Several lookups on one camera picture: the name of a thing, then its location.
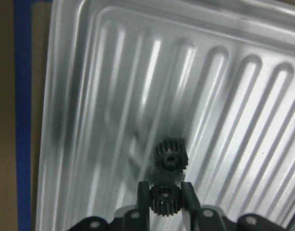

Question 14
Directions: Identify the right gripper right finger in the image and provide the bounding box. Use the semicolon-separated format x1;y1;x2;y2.
181;182;225;231

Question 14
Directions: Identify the black bearing gear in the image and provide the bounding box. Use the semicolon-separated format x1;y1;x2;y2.
153;138;188;174
150;185;182;217

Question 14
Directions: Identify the silver ribbed metal tray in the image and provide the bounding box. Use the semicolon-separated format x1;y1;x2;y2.
36;0;295;231

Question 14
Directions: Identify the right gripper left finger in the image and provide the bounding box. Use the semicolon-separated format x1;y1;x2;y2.
117;181;150;231

